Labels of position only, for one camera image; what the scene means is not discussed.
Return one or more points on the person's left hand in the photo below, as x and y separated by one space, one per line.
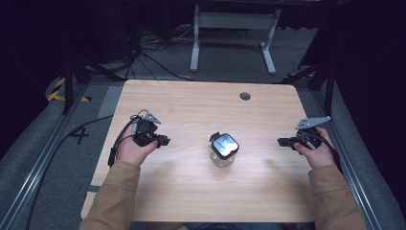
132 153

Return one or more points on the grey metal stand frame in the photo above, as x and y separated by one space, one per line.
234 20

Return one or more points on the clear square jar black lid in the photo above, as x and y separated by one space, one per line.
224 148

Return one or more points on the black tripod stand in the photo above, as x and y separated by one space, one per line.
328 86
68 83

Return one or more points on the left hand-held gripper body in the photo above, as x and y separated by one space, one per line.
145 129

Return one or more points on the person's right hand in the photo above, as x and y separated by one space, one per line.
316 156

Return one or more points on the yellow black striped floor tape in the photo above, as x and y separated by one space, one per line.
56 94

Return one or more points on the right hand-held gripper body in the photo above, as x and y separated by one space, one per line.
309 134

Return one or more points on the grey round table grommet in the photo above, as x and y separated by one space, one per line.
244 96

